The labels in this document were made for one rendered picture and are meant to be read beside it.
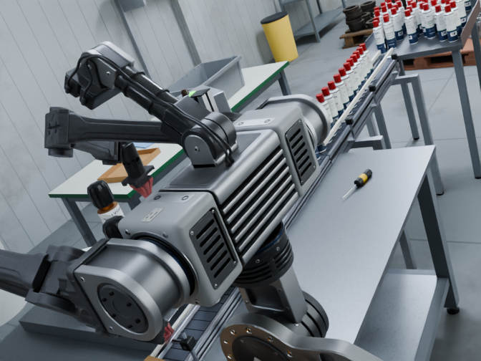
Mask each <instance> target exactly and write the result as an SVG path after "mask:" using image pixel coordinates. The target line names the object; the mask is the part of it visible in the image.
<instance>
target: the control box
mask: <svg viewBox="0 0 481 361"><path fill-rule="evenodd" d="M208 88H210V91H211V92H212V95H213V98H214V100H215V103H216V105H217V108H218V111H219V112H232V111H231V109H230V105H229V104H228V101H227V98H226V96H225V93H224V91H222V90H218V89H215V88H212V87H208V86H205V85H200V86H198V87H196V88H194V89H192V90H189V92H192V91H195V92H196V91H197V90H204V89H208Z"/></svg>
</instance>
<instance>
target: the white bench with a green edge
mask: <svg viewBox="0 0 481 361"><path fill-rule="evenodd" d="M288 65H290V64H289V61H285V62H277V63H273V64H265V65H261V66H257V67H249V68H245V69H241V70H242V73H243V79H244V82H245V86H244V87H242V88H241V89H240V90H239V91H237V92H236V93H235V94H234V96H232V97H231V98H230V99H229V100H228V104H229V105H230V109H231V111H232V112H237V113H239V112H240V111H241V110H243V109H244V108H245V107H247V106H248V105H249V104H250V103H251V102H252V101H254V100H255V99H256V98H257V97H258V96H259V95H260V94H262V93H263V92H264V91H265V90H267V89H268V88H269V87H270V86H271V85H272V84H273V83H274V82H276V81H277V80H278V82H279V85H280V87H281V91H282V93H283V96H287V95H292V94H291V90H290V87H289V85H288V81H287V79H286V74H285V72H284V69H285V68H286V67H287V66H288ZM150 148H159V149H160V151H161V153H160V154H159V155H158V156H157V157H156V158H154V159H153V160H152V161H151V162H150V163H149V164H147V165H154V167H155V169H153V170H152V171H150V172H149V173H148V175H152V177H153V182H152V186H154V185H155V184H156V183H157V182H158V181H160V180H161V179H162V178H163V177H165V176H166V175H167V174H168V173H169V172H170V171H171V170H172V169H174V168H175V167H176V166H177V165H179V164H180V163H181V162H182V161H183V160H184V159H186V158H187V155H186V154H185V152H184V150H183V148H182V147H181V146H180V145H178V144H163V143H155V144H153V145H151V146H150V147H148V148H146V149H150ZM111 167H112V165H103V164H102V161H101V160H94V161H93V162H91V163H90V164H89V165H87V166H86V167H85V168H83V169H82V170H81V171H79V172H78V173H76V174H75V175H73V176H72V177H71V178H69V179H68V180H66V181H65V182H63V184H61V185H60V186H58V187H57V188H55V189H54V190H53V191H51V192H50V193H48V195H49V197H50V198H61V200H62V201H63V203H64V205H65V207H66V208H67V210H68V212H69V214H70V216H71V217H72V219H73V221H74V223H75V225H76V226H77V228H78V230H79V232H80V233H81V235H82V237H83V239H84V241H85V243H86V244H87V246H88V248H89V247H92V246H94V245H95V244H96V243H97V240H96V238H95V237H94V235H93V233H92V231H91V230H90V228H89V226H88V224H87V222H86V221H85V219H84V216H83V215H82V213H81V211H80V209H79V208H78V206H77V204H76V202H92V201H91V200H90V198H89V196H88V194H87V187H88V186H89V185H90V184H91V183H93V182H95V181H97V179H98V178H99V177H100V176H101V175H102V174H103V173H105V172H106V171H107V170H108V169H110V168H111ZM108 186H109V187H110V190H111V192H112V194H113V196H114V201H113V202H118V203H128V205H129V207H130V209H131V211H132V210H133V209H134V208H135V207H136V206H138V205H139V204H140V203H141V201H140V199H139V198H140V197H141V196H142V195H141V194H140V193H138V192H137V191H135V190H134V189H133V188H131V187H130V185H129V184H127V186H122V184H121V182H119V183H108Z"/></svg>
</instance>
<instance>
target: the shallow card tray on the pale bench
mask: <svg viewBox="0 0 481 361"><path fill-rule="evenodd" d="M137 152H138V154H139V156H140V158H141V161H142V163H143V165H147V164H149V163H150V162H151V161H152V160H153V159H154V158H156V157H157V156H158V155H159V154H160V153H161V151H160V149H159V148H150V149H144V150H137ZM127 176H128V174H127V172H126V170H125V167H124V165H123V164H122V163H117V165H113V166H112V167H111V168H110V169H108V170H107V171H106V172H105V173H103V174H102V175H101V176H100V177H99V178H98V179H97V180H98V181H100V180H104V181H105V182H106V183H119V182H122V181H123V180H124V179H125V178H126V177H127Z"/></svg>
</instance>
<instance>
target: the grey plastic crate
mask: <svg viewBox="0 0 481 361"><path fill-rule="evenodd" d="M240 59H242V56H241V55H237V56H233V57H227V58H223V59H217V60H213V61H210V62H204V63H201V64H199V65H197V66H196V67H194V68H192V69H191V70H190V71H189V72H187V73H186V74H184V75H183V76H182V77H180V78H179V79H177V80H176V81H174V82H173V83H172V84H171V85H169V86H167V87H166V88H167V89H168V90H169V91H170V94H171V95H173V96H174V97H177V96H179V95H181V90H182V89H185V88H186V89H188V91H189V90H192V89H194V88H196V87H198V86H200V85H205V86H208V87H212V88H215V89H218V90H222V91H224V93H225V96H226V98H227V100H229V99H230V98H231V97H232V96H234V94H235V93H236V92H237V91H239V90H240V89H241V88H242V87H244V86H245V82H244V79H243V73H242V70H241V64H240V61H239V60H240Z"/></svg>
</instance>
